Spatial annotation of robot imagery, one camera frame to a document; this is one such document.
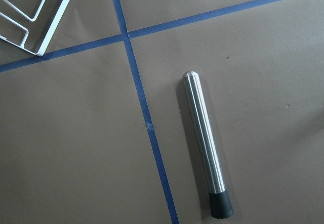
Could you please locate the steel muddler black tip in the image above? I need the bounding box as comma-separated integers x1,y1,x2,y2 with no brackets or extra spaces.
183,70,234,219

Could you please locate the white wire rack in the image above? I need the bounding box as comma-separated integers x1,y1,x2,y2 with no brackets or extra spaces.
1,0,70,56

